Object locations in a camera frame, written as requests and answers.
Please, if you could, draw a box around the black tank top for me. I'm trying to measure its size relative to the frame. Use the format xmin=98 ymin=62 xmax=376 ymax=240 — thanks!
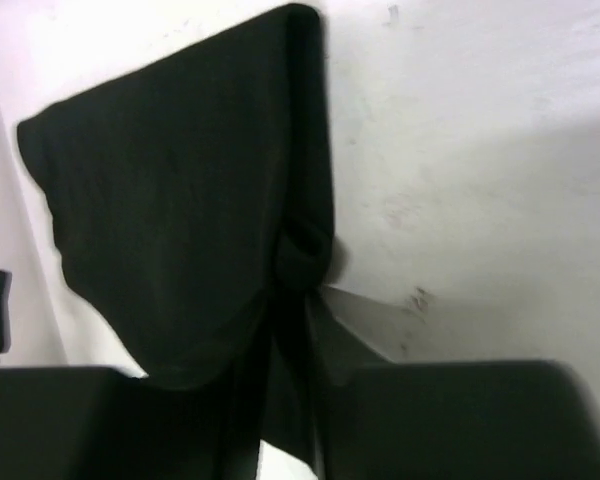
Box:
xmin=16 ymin=3 xmax=335 ymax=463

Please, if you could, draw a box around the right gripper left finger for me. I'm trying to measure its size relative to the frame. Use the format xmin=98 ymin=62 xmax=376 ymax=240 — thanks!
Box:
xmin=0 ymin=294 xmax=276 ymax=480

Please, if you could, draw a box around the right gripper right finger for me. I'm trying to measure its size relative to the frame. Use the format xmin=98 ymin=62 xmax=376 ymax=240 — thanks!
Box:
xmin=305 ymin=293 xmax=600 ymax=479

